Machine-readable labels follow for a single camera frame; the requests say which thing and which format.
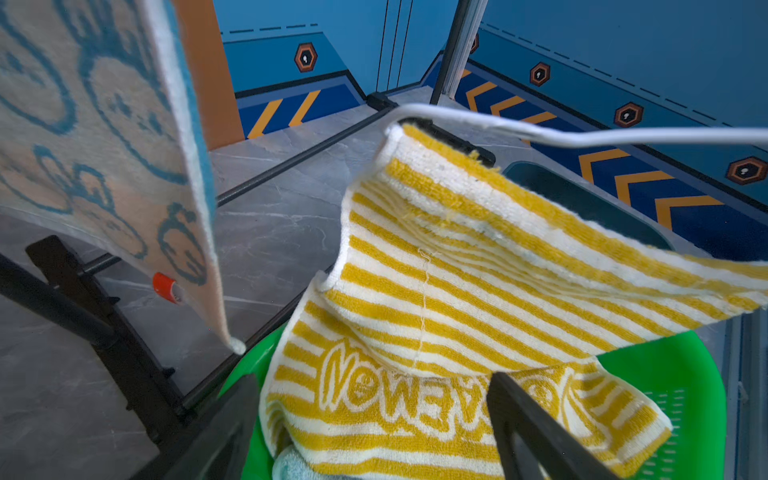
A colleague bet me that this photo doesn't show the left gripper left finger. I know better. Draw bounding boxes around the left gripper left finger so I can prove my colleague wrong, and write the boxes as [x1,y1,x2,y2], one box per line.
[132,374,259,480]

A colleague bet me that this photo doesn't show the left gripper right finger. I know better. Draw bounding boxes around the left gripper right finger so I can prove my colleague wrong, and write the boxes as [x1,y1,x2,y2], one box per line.
[487,372,616,479]

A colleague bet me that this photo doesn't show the light green towel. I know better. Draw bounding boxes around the light green towel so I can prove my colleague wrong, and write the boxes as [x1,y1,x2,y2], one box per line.
[272,445,355,480]

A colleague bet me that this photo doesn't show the yellow striped towel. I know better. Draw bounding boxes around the yellow striped towel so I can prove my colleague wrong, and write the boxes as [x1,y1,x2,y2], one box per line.
[260,125,767,479]

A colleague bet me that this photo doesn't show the white wire hanger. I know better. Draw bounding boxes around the white wire hanger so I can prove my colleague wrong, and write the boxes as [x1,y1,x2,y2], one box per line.
[374,103,767,170]

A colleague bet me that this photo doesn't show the bunny pattern towel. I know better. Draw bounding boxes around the bunny pattern towel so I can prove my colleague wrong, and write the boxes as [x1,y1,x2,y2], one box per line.
[1,1,245,354]

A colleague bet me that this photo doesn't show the green plastic basket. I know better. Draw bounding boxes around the green plastic basket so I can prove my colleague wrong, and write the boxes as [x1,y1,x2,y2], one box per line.
[217,326,727,479]

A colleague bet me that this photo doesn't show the black clothes rack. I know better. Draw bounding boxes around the black clothes rack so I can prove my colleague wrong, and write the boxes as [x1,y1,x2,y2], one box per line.
[0,0,498,448]

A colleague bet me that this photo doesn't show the dark teal tray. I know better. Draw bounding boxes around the dark teal tray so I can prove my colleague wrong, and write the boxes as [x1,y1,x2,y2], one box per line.
[503,162,672,251]

